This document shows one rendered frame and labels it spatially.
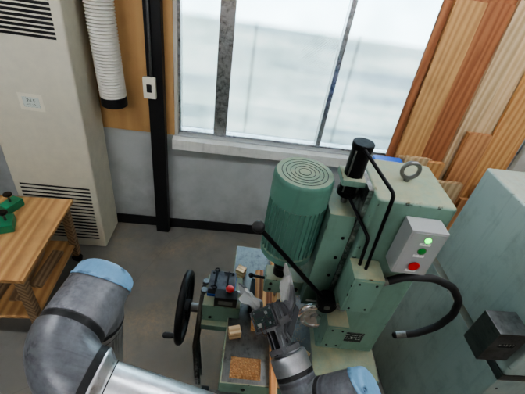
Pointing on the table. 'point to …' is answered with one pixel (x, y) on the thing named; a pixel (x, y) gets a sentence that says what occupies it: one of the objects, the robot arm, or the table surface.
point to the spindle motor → (296, 209)
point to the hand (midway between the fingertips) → (262, 272)
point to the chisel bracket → (271, 283)
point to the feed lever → (327, 302)
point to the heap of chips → (245, 368)
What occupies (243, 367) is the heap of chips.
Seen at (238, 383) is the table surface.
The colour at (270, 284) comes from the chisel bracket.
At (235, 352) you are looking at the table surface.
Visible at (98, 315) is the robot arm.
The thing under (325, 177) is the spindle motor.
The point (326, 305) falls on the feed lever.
